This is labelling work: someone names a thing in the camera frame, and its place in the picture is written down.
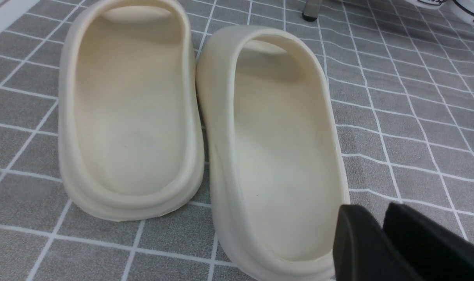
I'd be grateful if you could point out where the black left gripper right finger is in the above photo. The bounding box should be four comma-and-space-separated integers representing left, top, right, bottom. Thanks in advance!
382, 203, 474, 281

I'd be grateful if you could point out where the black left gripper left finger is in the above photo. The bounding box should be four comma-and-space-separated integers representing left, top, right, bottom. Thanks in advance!
332, 205, 423, 281

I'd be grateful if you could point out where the silver metal shoe rack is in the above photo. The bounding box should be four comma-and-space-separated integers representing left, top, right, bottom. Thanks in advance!
302, 0, 323, 22

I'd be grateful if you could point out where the right cream foam slipper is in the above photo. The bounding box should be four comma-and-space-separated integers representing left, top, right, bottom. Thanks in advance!
196, 25, 350, 281

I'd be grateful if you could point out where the cream foam slipper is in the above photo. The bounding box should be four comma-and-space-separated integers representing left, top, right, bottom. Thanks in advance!
58, 0, 205, 222
196, 25, 350, 281

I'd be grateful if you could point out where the grey checkered floor mat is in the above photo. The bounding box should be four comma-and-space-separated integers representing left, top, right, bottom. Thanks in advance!
0, 0, 474, 281

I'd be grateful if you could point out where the right black canvas sneaker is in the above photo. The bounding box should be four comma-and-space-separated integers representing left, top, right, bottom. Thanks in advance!
450, 0, 474, 26

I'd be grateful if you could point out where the black canvas sneaker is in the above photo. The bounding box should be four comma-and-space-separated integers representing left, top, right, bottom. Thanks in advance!
405, 0, 447, 10
450, 0, 474, 26

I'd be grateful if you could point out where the left black canvas sneaker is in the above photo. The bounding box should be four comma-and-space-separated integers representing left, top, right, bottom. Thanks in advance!
405, 0, 447, 10

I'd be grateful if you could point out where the left cream foam slipper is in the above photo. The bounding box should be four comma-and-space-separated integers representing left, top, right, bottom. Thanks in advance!
58, 0, 205, 222

